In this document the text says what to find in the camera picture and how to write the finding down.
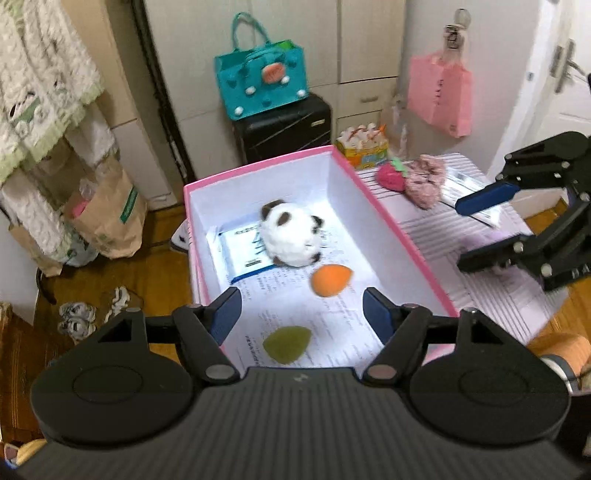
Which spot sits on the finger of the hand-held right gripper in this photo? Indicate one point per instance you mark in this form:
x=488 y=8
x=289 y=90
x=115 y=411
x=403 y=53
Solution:
x=485 y=196
x=498 y=254

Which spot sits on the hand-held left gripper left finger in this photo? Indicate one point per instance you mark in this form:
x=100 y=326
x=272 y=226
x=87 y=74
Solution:
x=226 y=309

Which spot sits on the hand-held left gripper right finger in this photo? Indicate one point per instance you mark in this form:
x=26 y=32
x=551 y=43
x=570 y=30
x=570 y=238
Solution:
x=376 y=309

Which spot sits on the purple plush toy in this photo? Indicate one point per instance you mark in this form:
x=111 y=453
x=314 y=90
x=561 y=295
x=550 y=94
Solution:
x=487 y=236

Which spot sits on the white packet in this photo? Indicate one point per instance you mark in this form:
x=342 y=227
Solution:
x=461 y=182

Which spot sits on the orange makeup sponge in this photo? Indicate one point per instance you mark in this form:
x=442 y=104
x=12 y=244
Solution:
x=330 y=279

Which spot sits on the blue tissue packet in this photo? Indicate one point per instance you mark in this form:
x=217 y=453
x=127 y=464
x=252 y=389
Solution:
x=240 y=254

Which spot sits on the pink floral scrunchie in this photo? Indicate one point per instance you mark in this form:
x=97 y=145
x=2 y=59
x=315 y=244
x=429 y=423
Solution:
x=425 y=184

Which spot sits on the green makeup sponge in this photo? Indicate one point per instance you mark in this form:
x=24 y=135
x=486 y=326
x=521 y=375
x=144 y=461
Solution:
x=286 y=346

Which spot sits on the pink cardboard box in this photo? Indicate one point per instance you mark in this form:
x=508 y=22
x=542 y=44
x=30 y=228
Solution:
x=351 y=221

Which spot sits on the red strawberry plush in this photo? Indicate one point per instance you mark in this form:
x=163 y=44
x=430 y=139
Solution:
x=392 y=175

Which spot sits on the panda plush toy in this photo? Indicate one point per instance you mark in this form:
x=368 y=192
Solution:
x=291 y=235

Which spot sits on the printed paper sheet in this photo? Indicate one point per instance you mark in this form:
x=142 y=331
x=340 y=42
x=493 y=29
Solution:
x=332 y=323

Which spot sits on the white plastic item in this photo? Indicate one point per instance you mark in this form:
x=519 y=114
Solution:
x=180 y=237

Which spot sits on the pink tote bag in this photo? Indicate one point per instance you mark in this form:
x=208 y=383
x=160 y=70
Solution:
x=438 y=97

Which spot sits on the white door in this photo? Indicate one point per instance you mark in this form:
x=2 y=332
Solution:
x=554 y=110

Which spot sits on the clear plastic bag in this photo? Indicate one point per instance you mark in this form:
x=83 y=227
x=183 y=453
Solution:
x=397 y=124

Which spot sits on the pack of small bottles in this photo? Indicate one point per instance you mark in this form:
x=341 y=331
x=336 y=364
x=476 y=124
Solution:
x=364 y=154

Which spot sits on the green print paper bag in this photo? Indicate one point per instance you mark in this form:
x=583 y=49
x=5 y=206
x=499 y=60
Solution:
x=115 y=221

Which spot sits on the black suitcase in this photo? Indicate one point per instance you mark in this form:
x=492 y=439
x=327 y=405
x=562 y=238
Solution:
x=281 y=134

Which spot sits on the wooden cabinet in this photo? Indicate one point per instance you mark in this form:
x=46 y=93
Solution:
x=18 y=369

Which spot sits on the white fluffy pajama pants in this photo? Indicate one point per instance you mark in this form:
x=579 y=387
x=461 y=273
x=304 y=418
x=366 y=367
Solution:
x=92 y=134

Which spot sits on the grey wardrobe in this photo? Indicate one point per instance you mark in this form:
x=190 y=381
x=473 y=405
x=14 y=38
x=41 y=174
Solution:
x=323 y=41

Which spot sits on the teal felt handbag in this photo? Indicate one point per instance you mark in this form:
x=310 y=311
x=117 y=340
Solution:
x=258 y=87

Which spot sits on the white fluffy pajama jacket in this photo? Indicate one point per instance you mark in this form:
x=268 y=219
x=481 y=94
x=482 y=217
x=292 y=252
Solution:
x=41 y=69

